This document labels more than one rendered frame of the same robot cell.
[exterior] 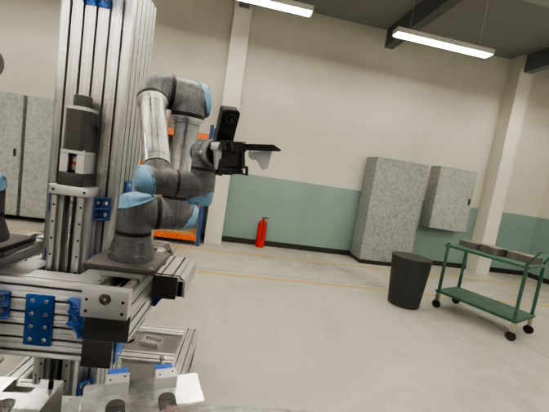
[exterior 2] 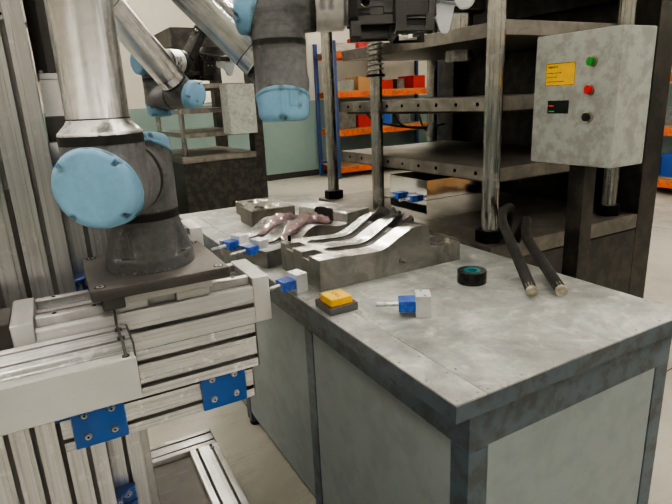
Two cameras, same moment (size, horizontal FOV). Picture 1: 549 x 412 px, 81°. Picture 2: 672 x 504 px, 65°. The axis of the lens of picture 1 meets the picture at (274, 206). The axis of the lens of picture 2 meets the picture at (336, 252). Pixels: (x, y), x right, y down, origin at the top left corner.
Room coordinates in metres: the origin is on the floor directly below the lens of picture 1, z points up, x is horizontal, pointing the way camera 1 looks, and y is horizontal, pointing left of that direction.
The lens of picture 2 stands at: (1.09, 1.95, 1.31)
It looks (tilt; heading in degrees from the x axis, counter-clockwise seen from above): 16 degrees down; 248
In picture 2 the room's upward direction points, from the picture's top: 3 degrees counter-clockwise
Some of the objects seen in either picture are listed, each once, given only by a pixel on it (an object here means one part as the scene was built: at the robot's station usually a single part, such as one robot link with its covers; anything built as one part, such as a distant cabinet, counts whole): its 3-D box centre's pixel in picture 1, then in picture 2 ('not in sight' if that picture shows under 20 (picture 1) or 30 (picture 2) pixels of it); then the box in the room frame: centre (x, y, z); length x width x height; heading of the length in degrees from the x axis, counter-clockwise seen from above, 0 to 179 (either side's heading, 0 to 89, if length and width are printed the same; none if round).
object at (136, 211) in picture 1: (138, 210); not in sight; (1.11, 0.47, 1.20); 0.13 x 0.12 x 0.14; 122
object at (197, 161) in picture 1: (206, 153); (152, 62); (0.95, 0.22, 1.43); 0.11 x 0.08 x 0.09; 32
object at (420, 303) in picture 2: not in sight; (402, 303); (0.50, 0.90, 0.83); 0.13 x 0.05 x 0.05; 154
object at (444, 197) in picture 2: not in sight; (450, 190); (-0.33, -0.14, 0.87); 0.50 x 0.27 x 0.17; 7
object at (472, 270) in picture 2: not in sight; (471, 275); (0.22, 0.79, 0.82); 0.08 x 0.08 x 0.04
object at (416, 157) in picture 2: not in sight; (465, 156); (-0.46, -0.21, 1.02); 1.10 x 0.74 x 0.05; 97
